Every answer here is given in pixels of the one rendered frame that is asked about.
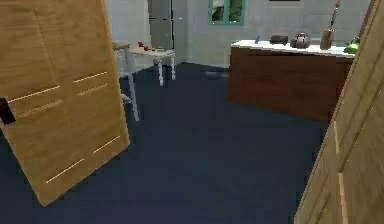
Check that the green framed window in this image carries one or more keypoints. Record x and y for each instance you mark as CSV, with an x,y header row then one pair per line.
x,y
227,11

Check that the grey kettle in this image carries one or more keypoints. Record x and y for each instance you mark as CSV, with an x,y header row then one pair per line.
x,y
301,40

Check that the light wooden door frame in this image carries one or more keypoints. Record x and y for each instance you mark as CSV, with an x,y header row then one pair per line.
x,y
356,143

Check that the brown counter with white top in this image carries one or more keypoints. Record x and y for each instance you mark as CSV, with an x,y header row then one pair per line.
x,y
286,80

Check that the white dining table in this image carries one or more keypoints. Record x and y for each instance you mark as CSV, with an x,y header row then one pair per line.
x,y
156,53

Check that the grey fridge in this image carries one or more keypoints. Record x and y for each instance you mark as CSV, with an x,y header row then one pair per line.
x,y
161,23

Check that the green object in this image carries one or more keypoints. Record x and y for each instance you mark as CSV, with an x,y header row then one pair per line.
x,y
352,46

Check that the white stool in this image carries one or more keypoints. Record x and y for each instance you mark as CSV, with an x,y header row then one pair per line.
x,y
128,66

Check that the red apple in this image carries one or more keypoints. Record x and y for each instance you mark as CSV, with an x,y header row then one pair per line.
x,y
141,44

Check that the brown utensil holder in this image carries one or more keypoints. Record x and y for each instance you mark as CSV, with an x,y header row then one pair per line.
x,y
328,36

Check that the small grey bottle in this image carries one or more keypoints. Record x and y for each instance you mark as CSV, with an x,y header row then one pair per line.
x,y
257,39

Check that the light wooden room door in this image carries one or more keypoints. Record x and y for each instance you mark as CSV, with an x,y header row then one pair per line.
x,y
60,66

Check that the dark toaster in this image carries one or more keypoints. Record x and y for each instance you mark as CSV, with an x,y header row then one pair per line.
x,y
279,38

